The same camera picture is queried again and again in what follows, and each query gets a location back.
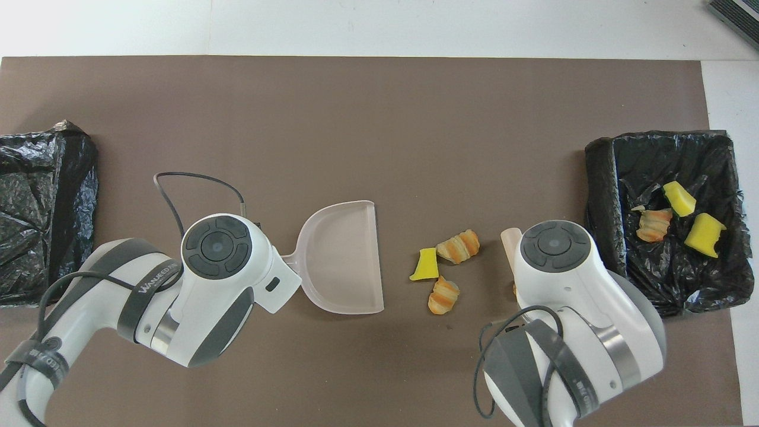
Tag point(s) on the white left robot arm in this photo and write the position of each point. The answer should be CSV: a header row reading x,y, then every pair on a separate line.
x,y
225,296

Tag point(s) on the dark grey ribbed device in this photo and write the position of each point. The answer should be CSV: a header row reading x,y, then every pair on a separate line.
x,y
741,15

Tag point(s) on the short striped croissant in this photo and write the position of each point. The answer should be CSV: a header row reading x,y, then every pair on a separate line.
x,y
443,295

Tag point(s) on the small yellow sponge piece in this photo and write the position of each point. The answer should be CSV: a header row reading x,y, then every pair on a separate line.
x,y
426,267

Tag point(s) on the torn croissant pastry piece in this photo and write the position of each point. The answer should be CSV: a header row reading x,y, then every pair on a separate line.
x,y
653,225

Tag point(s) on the beige plastic dustpan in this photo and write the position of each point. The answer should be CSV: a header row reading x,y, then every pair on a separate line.
x,y
344,261

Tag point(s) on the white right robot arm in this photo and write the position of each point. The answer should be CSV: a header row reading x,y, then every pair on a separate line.
x,y
569,296

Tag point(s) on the black bag-lined bin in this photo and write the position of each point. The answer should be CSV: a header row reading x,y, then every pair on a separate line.
x,y
605,196
35,207

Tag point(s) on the brown paper table mat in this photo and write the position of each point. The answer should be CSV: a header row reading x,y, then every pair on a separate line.
x,y
356,118

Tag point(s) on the long striped croissant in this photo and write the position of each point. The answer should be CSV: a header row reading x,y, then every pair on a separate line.
x,y
458,246

